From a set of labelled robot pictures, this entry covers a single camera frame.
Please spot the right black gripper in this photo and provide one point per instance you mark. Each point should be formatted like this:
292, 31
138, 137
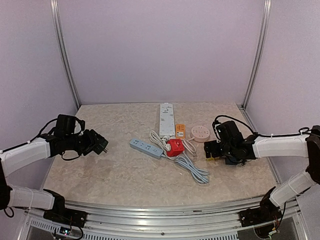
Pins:
215, 153

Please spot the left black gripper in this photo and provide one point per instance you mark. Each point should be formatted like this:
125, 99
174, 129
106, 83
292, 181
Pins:
89, 147

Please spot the dark green cube socket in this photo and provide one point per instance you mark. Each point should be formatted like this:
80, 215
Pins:
100, 145

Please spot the yellow cube socket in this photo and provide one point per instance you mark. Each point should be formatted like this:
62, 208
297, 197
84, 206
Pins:
210, 159

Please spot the black power adapter with cable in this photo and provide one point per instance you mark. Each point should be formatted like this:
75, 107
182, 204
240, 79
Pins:
242, 162

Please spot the red cube socket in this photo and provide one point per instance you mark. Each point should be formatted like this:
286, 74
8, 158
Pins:
176, 147

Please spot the blue cube socket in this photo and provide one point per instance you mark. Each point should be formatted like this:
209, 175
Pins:
231, 161

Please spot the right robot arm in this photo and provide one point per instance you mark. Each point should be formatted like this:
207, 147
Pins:
305, 144

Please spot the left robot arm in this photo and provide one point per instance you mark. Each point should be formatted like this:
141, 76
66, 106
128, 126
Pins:
68, 134

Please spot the round pink power socket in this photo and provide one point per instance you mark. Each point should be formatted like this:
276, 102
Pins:
200, 133

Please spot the orange power adapter socket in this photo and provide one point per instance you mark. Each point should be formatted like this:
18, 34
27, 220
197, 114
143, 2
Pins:
180, 131

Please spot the long white power strip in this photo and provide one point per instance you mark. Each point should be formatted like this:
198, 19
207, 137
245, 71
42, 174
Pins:
166, 120

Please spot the light blue power strip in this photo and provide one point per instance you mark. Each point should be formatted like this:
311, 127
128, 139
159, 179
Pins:
146, 148

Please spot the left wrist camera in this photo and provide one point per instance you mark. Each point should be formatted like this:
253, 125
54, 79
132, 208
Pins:
79, 127

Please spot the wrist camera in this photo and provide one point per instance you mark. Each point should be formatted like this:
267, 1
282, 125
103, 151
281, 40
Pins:
79, 127
214, 126

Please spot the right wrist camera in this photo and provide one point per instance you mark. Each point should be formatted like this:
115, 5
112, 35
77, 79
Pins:
214, 126

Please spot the aluminium front rail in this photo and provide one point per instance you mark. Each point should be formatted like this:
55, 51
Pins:
201, 221

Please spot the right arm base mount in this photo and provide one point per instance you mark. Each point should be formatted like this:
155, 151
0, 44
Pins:
256, 216

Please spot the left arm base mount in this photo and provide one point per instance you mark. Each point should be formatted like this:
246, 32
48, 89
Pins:
67, 216

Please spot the left aluminium frame post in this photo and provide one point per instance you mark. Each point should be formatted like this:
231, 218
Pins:
55, 11

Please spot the aluminium frame post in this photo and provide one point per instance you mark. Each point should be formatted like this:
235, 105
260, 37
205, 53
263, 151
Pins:
55, 11
258, 53

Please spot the right aluminium frame post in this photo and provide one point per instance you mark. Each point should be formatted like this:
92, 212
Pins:
258, 53

